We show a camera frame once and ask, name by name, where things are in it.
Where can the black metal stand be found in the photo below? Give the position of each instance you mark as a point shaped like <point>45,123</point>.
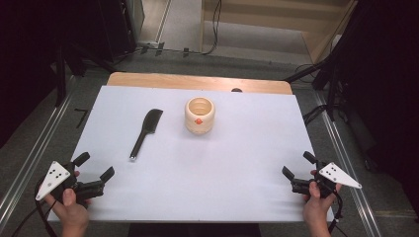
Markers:
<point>331,92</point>
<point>60,75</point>

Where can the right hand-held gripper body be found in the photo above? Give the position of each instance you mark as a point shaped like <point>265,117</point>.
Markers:
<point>336,174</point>

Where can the aluminium floor rail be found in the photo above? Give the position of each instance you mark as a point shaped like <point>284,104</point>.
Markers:
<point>346,164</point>
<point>33,158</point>

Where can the cream ceramic cup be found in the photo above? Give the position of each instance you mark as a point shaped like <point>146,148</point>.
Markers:
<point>197,126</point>

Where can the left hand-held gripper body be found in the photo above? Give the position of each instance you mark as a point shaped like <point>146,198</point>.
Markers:
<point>52,179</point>

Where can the white board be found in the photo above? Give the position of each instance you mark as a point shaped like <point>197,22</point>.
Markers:
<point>204,171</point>

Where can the person's left hand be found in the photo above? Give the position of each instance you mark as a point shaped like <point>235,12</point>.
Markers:
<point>70,210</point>

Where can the black spatula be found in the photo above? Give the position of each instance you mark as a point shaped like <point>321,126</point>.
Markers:
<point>150,123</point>

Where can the person's right hand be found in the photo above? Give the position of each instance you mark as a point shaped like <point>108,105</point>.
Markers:
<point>316,207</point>

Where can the black cabinet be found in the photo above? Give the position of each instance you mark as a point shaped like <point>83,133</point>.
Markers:
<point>115,29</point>

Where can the wooden step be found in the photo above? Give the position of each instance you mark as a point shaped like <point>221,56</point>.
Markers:
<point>263,33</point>

